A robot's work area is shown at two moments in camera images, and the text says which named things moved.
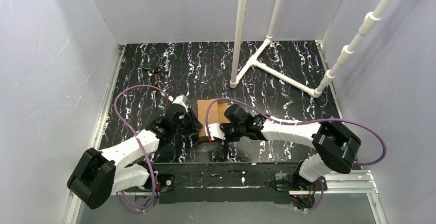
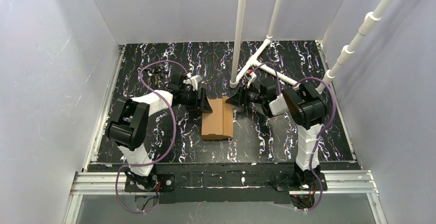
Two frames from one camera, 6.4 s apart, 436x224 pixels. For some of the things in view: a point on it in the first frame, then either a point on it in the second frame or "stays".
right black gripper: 225,131 to 241,96
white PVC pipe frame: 238,74 stays
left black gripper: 192,120 to 200,99
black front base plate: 226,183 stays
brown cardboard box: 215,114 stays
